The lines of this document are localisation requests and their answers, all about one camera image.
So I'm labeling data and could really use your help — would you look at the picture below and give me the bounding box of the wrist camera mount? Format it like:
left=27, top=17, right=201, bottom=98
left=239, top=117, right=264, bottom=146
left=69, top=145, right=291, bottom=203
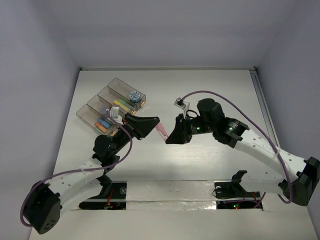
left=106, top=105, right=123, bottom=123
left=174, top=97, right=190, bottom=119

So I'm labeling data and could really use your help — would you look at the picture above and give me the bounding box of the blue clear clip pen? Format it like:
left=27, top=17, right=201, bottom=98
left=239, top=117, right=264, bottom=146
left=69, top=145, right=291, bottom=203
left=97, top=118, right=111, bottom=129

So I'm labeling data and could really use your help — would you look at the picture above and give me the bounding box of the orange clear clip pen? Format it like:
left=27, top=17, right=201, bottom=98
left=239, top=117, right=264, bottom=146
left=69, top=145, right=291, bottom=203
left=94, top=122, right=108, bottom=133

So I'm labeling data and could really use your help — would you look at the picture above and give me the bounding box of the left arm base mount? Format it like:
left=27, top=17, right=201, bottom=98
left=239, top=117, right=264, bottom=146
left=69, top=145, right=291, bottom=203
left=78, top=180, right=127, bottom=211

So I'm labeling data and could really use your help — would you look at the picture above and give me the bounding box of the aluminium rail right edge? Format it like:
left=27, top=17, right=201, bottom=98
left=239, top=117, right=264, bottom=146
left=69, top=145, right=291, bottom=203
left=249, top=69, right=280, bottom=147

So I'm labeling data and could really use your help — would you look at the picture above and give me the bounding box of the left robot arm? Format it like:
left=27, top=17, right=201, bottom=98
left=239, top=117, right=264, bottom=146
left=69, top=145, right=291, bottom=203
left=19, top=113, right=160, bottom=235

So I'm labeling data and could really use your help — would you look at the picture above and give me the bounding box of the blue slime jar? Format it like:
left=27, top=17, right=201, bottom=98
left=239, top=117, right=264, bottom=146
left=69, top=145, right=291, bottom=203
left=129, top=90, right=141, bottom=103

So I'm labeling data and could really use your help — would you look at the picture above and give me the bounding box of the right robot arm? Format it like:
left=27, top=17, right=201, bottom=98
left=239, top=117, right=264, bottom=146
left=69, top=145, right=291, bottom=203
left=165, top=97, right=320, bottom=206

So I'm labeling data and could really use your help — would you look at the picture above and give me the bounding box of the green clear clip pen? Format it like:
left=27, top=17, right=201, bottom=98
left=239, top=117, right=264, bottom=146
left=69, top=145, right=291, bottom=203
left=96, top=128, right=105, bottom=135

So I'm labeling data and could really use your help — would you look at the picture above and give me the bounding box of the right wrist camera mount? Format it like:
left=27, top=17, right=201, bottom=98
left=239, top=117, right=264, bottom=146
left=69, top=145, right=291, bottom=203
left=174, top=97, right=190, bottom=119

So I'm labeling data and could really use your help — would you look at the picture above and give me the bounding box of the smoky clear drawer organizer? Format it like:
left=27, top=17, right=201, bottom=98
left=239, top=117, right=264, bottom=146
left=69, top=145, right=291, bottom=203
left=76, top=77, right=146, bottom=136

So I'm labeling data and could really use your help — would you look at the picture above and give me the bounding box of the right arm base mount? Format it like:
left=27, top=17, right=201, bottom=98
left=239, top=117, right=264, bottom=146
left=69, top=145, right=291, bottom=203
left=212, top=170, right=263, bottom=210

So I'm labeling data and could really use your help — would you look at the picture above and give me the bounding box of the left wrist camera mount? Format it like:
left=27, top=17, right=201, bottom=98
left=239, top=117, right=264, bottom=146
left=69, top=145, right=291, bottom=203
left=106, top=105, right=123, bottom=123

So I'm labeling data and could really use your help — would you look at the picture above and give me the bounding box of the yellow highlighter pen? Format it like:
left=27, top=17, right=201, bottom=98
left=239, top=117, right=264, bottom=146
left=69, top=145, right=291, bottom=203
left=113, top=100, right=130, bottom=112

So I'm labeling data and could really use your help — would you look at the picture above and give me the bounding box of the green highlighter pen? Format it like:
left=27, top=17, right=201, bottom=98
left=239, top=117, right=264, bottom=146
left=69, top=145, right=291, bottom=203
left=118, top=99, right=133, bottom=109

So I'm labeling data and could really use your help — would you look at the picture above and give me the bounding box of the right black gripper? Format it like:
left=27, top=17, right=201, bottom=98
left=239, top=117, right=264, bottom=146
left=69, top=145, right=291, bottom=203
left=165, top=111, right=216, bottom=143

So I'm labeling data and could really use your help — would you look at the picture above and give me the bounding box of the pink clear clip pen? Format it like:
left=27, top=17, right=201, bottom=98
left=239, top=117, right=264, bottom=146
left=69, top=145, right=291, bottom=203
left=155, top=123, right=169, bottom=141

